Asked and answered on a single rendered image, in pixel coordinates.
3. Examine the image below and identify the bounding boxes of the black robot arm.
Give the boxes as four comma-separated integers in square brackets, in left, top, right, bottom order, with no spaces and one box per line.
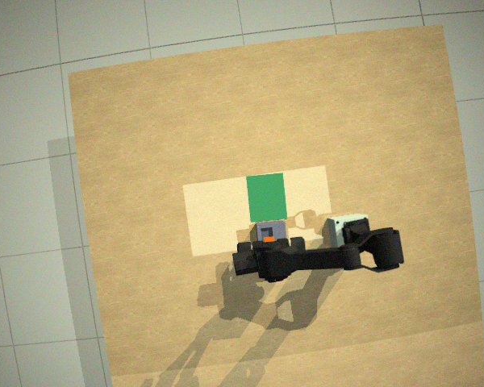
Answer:
[232,218,404,283]

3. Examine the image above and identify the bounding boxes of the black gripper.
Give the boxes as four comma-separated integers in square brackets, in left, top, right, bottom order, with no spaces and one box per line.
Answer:
[237,237,305,252]

